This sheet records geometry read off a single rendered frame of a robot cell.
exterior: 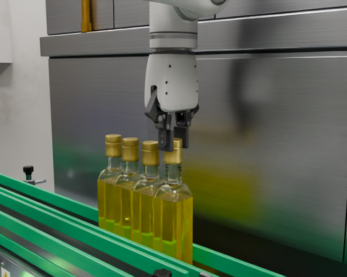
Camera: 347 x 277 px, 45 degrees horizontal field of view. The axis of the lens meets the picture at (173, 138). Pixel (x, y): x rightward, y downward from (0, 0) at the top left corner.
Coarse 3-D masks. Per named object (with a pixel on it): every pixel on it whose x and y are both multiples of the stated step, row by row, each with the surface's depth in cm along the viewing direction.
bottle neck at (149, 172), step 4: (144, 168) 81; (148, 168) 81; (152, 168) 81; (156, 168) 81; (144, 172) 81; (148, 172) 81; (152, 172) 81; (156, 172) 81; (144, 176) 81; (148, 176) 81; (152, 176) 81; (156, 176) 81
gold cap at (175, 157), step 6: (174, 138) 77; (180, 138) 77; (174, 144) 76; (180, 144) 76; (174, 150) 76; (180, 150) 76; (168, 156) 76; (174, 156) 76; (180, 156) 77; (168, 162) 76; (174, 162) 76; (180, 162) 77
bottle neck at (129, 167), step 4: (124, 164) 85; (128, 164) 84; (132, 164) 84; (136, 164) 85; (124, 168) 86; (128, 168) 85; (132, 168) 85; (136, 168) 85; (124, 172) 85; (128, 172) 85; (132, 172) 85; (136, 172) 85
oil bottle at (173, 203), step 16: (160, 192) 77; (176, 192) 76; (160, 208) 78; (176, 208) 76; (192, 208) 79; (160, 224) 78; (176, 224) 76; (192, 224) 80; (160, 240) 79; (176, 240) 77; (192, 240) 80; (176, 256) 77; (192, 256) 81
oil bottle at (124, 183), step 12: (120, 180) 85; (132, 180) 84; (120, 192) 85; (132, 192) 83; (120, 204) 85; (132, 204) 84; (120, 216) 86; (132, 216) 84; (120, 228) 86; (132, 228) 84; (132, 240) 85
